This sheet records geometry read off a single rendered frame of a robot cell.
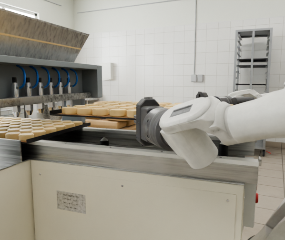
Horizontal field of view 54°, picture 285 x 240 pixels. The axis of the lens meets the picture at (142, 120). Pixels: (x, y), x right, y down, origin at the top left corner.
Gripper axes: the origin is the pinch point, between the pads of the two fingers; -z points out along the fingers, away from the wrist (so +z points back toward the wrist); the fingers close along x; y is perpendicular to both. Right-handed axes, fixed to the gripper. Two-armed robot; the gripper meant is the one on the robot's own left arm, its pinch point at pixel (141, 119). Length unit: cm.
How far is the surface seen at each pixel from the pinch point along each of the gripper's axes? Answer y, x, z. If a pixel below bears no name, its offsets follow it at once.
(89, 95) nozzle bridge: -1, 3, -67
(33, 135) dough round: 26.2, -8.4, -33.3
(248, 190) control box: -26.4, -19.2, 13.1
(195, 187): -13.2, -18.4, 7.2
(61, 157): 18.4, -14.9, -24.0
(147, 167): -3.4, -14.8, -3.4
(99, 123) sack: -92, -63, -400
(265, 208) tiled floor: -161, -99, -99
